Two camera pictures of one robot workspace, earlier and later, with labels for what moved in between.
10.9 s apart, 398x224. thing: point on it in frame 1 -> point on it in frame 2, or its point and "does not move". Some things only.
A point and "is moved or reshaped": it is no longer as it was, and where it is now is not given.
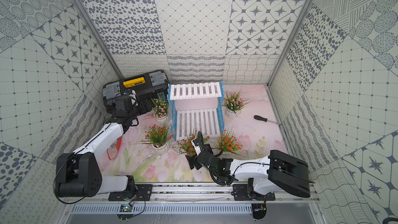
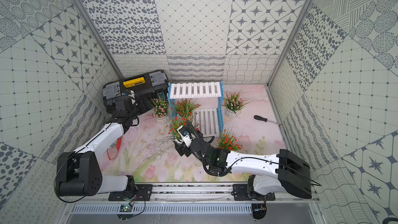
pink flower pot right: x=233 y=103 does not move
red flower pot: x=158 y=137 -> x=175 y=123
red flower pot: x=186 y=146 is moved or reshaped
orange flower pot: x=227 y=143 does not move
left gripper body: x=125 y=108 does not move
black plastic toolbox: x=143 y=88 does not move
